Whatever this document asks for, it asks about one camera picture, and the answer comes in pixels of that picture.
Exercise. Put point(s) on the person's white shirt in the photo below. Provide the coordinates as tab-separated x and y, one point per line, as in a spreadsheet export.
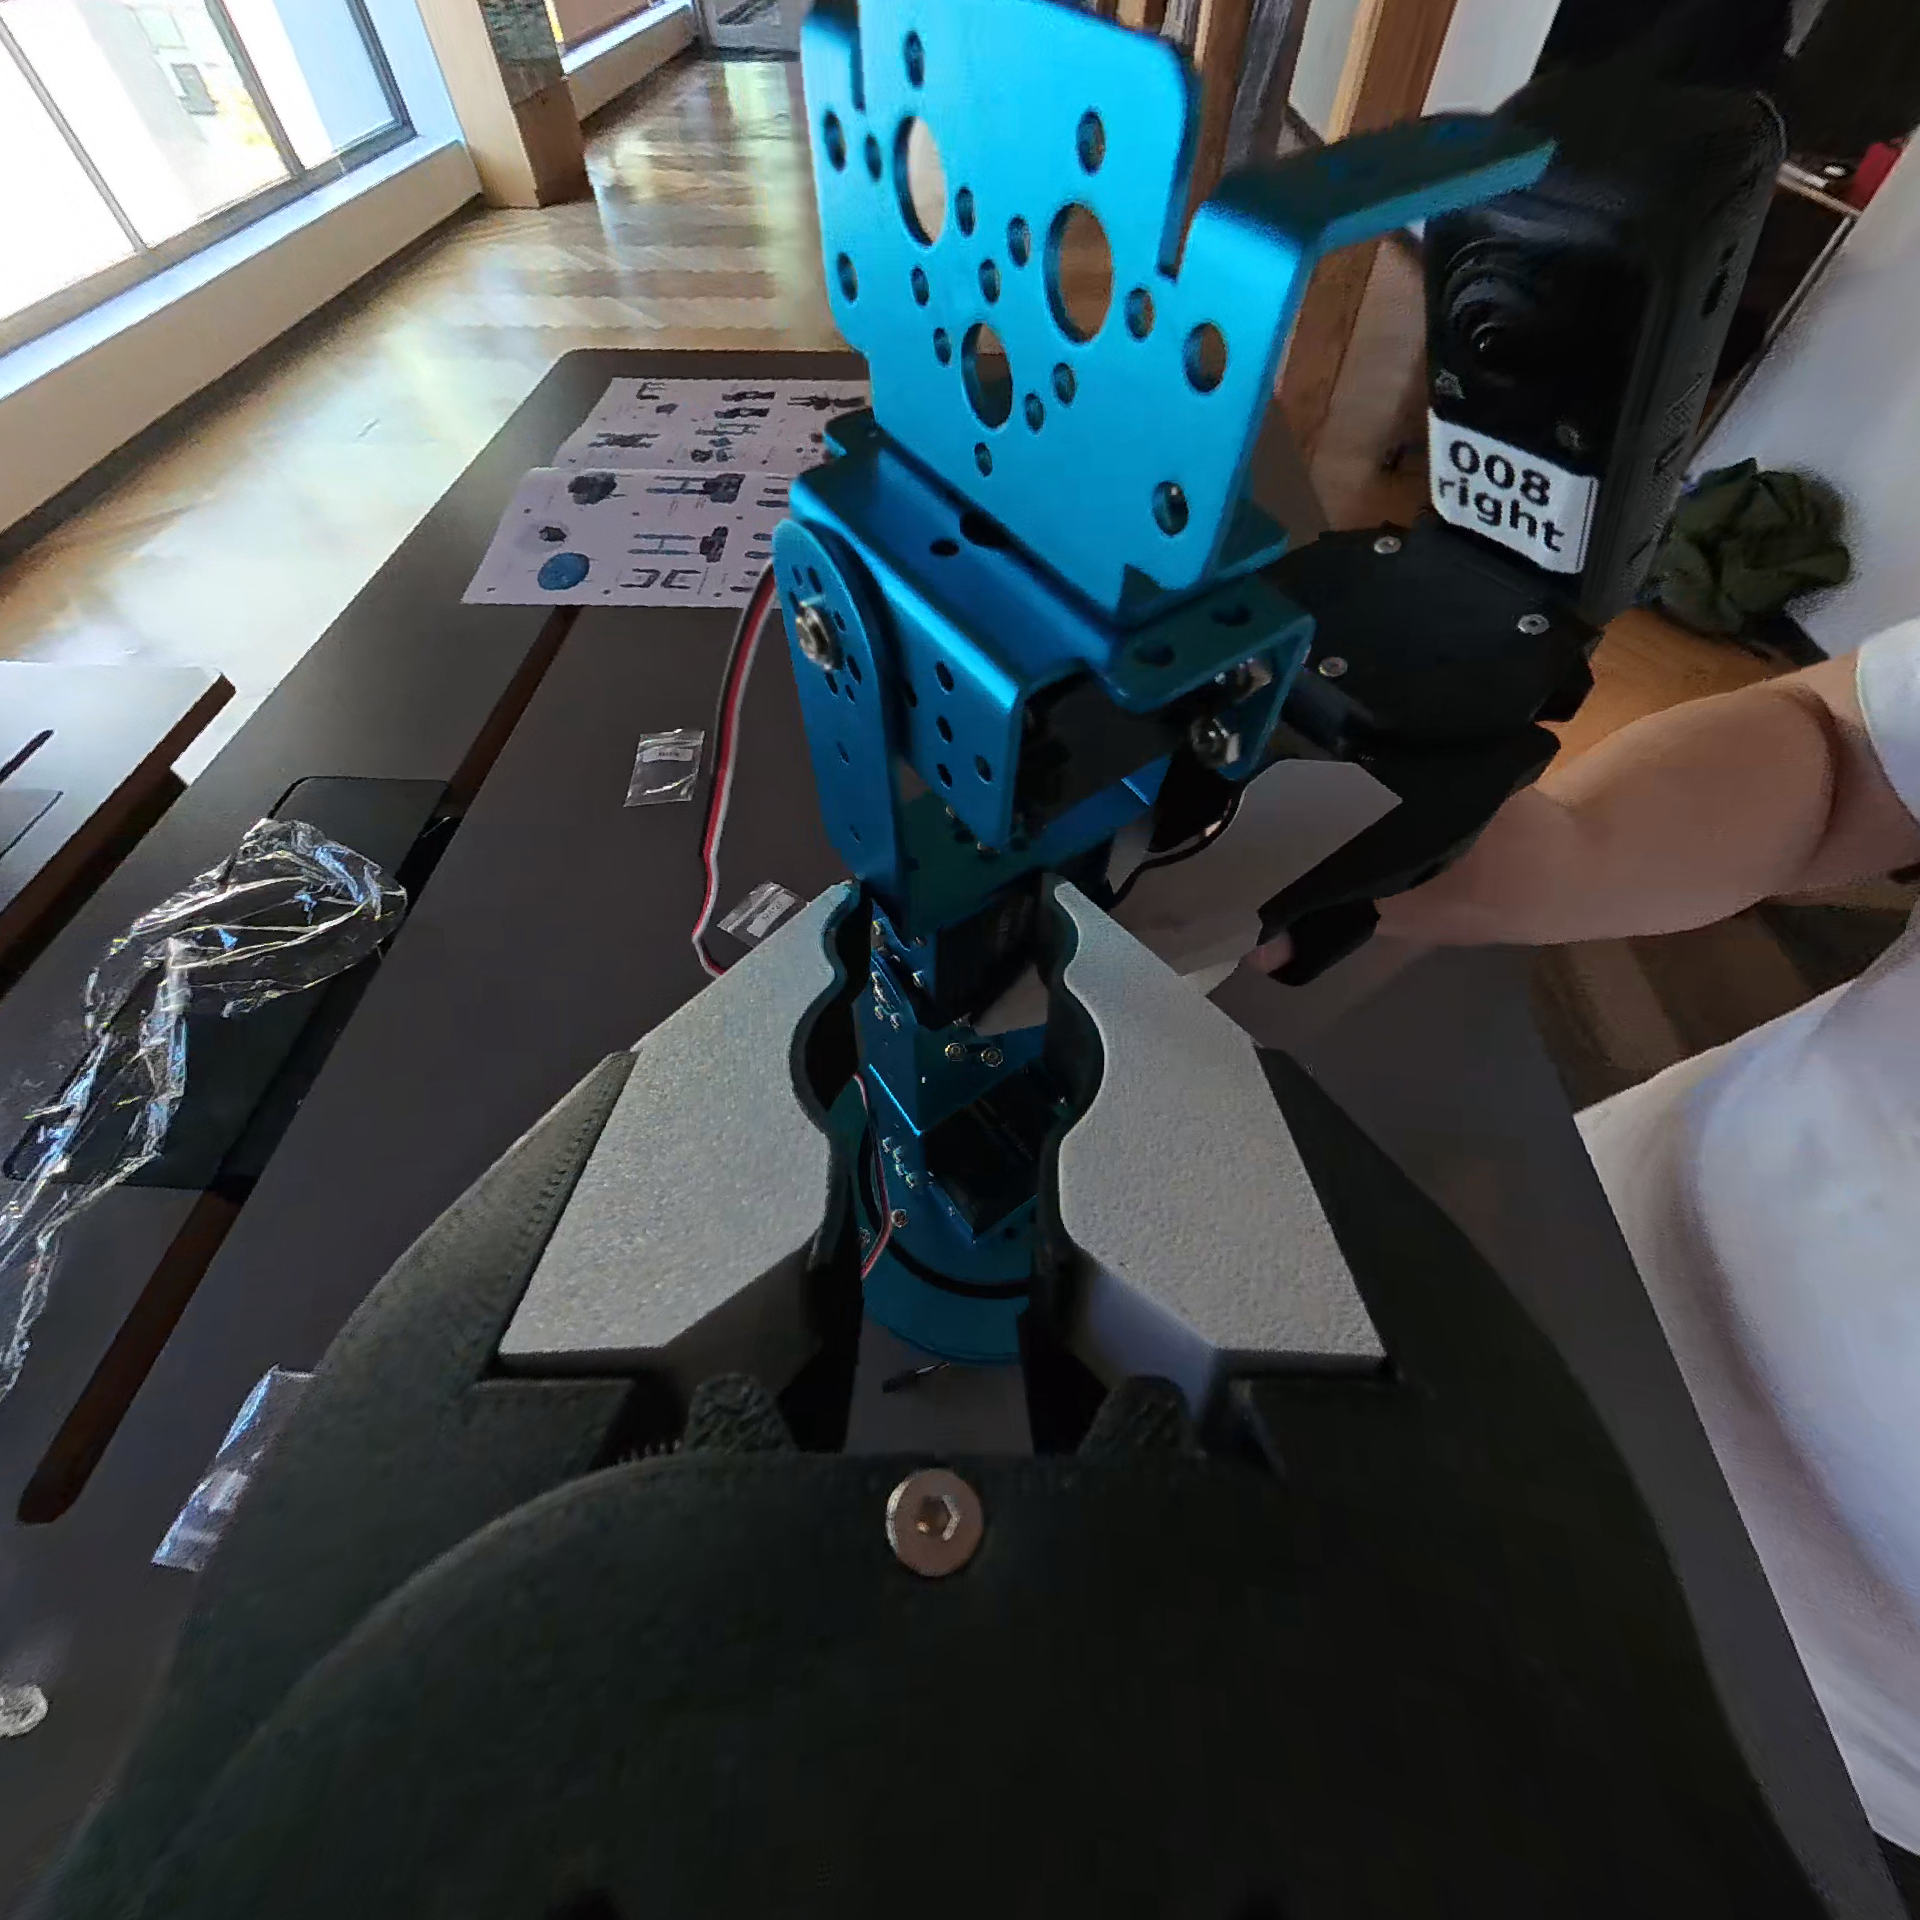
1770	1275

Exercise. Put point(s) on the person's right hand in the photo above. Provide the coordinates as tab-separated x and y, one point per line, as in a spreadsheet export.
1433	915

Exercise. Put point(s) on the grey desk with wood edge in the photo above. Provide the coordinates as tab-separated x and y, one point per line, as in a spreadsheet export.
89	751

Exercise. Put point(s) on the person's right forearm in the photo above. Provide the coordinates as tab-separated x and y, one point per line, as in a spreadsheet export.
1681	795

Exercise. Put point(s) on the dark green cloth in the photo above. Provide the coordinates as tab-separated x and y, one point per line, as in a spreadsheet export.
1757	547

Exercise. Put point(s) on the wooden post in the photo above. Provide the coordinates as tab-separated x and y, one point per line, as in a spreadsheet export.
1349	346

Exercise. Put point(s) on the crumpled clear plastic wrap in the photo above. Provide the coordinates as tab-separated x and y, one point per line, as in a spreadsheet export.
284	884

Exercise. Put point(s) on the printed instruction booklet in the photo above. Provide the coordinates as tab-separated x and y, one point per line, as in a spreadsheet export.
629	524

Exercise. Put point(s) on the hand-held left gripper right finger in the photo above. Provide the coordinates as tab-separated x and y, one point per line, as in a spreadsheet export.
1215	1185

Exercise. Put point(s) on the blue toy robot arm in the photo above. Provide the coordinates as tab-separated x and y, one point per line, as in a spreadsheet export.
1245	300

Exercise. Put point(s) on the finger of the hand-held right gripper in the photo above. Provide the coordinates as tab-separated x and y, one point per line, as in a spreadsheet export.
1305	856

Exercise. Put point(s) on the small clear parts bag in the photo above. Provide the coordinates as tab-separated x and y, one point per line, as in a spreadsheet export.
757	912
665	769
225	1478

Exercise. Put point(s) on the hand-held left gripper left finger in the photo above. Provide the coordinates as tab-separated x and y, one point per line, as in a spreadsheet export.
676	1185

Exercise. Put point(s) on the wooden column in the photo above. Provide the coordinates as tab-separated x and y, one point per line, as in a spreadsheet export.
510	105

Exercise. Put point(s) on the large grid window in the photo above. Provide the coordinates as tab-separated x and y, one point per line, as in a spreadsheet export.
181	136

